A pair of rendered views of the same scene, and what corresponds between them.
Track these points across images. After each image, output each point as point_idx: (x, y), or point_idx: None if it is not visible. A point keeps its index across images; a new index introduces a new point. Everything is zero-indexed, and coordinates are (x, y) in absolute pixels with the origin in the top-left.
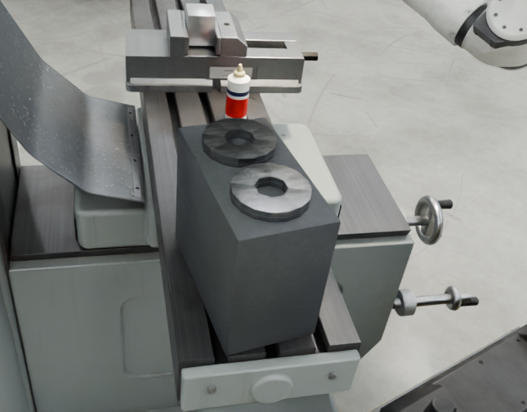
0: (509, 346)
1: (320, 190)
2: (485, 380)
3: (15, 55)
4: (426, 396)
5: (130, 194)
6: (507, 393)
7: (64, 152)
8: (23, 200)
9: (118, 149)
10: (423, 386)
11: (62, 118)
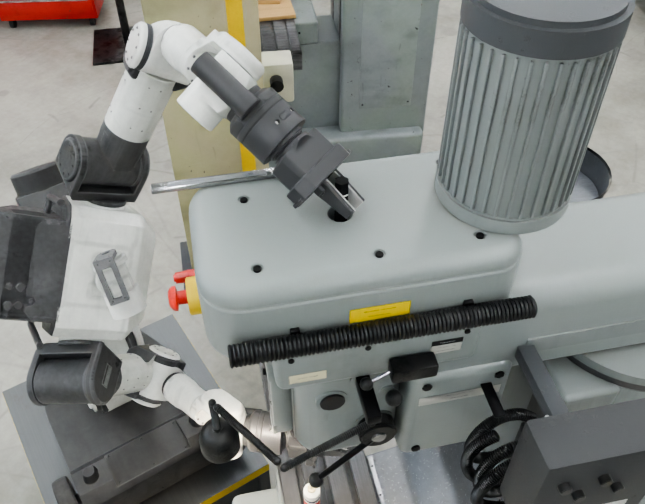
0: (128, 476)
1: (247, 503)
2: (156, 451)
3: (472, 486)
4: (198, 432)
5: (375, 458)
6: (147, 444)
7: (419, 459)
8: None
9: (393, 500)
10: (195, 447)
11: (433, 493)
